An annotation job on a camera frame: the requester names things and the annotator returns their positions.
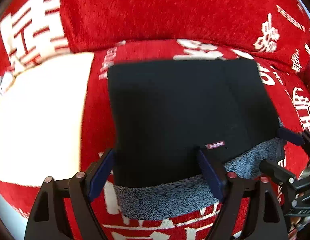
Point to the red printed blanket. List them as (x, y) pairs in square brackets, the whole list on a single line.
[(157, 12)]

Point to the black fleece-lined pants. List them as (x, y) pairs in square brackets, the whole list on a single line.
[(175, 110)]

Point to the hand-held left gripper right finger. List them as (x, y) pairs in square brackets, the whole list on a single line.
[(210, 177)]

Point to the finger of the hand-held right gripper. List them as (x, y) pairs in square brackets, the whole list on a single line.
[(277, 173), (291, 137)]

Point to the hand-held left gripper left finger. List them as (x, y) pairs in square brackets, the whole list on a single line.
[(101, 175)]

